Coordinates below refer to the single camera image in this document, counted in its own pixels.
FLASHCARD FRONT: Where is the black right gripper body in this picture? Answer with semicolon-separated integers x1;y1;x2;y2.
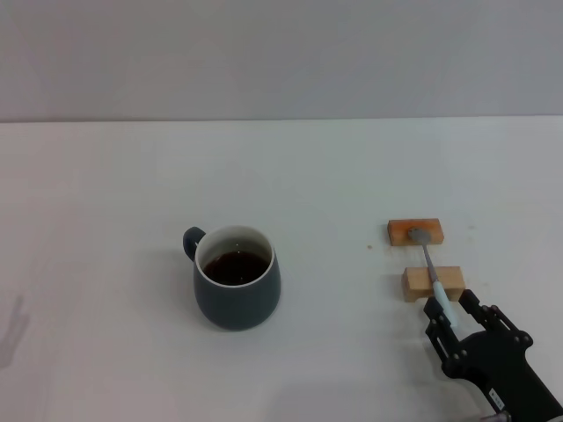
442;331;563;422

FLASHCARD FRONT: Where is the blue handled metal spoon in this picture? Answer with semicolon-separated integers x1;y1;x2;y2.
406;227;459;329

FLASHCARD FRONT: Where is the dark grey coffee cup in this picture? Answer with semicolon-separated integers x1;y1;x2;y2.
182;225;282;332

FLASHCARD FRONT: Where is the pale notched wooden block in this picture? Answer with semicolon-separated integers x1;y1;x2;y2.
401;266;466;303

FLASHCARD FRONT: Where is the orange stained wooden block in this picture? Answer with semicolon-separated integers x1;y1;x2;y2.
386;218;444;247

